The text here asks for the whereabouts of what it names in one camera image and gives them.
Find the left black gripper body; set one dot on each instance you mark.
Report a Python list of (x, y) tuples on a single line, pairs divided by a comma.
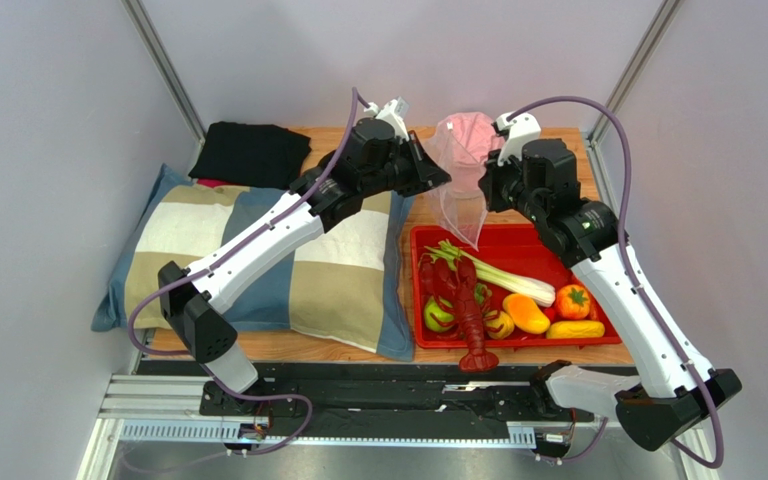
[(402, 172)]

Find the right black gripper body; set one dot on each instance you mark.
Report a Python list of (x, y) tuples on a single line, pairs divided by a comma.
[(492, 192)]

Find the clear zip top bag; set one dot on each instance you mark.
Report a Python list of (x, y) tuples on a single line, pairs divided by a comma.
[(461, 214)]

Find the red toy lobster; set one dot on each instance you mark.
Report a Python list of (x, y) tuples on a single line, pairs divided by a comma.
[(457, 286)]

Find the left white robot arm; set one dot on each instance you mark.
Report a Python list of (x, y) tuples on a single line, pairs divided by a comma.
[(373, 157)]

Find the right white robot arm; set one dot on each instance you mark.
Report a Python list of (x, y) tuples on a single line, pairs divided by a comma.
[(675, 387)]

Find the pink bucket hat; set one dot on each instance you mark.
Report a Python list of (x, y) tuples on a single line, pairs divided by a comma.
[(461, 145)]

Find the red plastic tray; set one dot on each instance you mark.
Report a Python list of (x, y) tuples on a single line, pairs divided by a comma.
[(514, 248)]

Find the toy celery stalk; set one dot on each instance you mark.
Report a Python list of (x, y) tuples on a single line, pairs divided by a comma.
[(541, 292)]

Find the green toy grapes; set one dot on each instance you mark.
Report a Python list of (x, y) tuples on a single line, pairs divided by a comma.
[(482, 294)]

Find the plaid patchwork pillow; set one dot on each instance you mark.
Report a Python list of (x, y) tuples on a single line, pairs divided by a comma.
[(341, 286)]

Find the orange toy mango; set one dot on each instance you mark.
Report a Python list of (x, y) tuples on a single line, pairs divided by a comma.
[(526, 314)]

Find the orange toy tomato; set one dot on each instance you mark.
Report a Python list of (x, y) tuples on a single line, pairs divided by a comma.
[(573, 302)]

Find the black folded cloth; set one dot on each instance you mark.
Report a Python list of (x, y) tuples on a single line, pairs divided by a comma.
[(254, 155)]

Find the yellow toy lemon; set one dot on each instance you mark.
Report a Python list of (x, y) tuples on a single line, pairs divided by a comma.
[(499, 325)]

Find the green toy apple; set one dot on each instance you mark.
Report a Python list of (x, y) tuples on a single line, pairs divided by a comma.
[(437, 315)]

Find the toy carrot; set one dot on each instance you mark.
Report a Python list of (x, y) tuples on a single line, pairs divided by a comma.
[(593, 314)]

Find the yellow toy banana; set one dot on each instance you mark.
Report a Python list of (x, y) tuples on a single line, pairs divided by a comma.
[(576, 329)]

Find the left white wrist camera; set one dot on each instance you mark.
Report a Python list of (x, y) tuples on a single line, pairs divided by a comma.
[(392, 112)]

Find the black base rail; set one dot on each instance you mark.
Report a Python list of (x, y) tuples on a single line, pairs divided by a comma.
[(331, 404)]

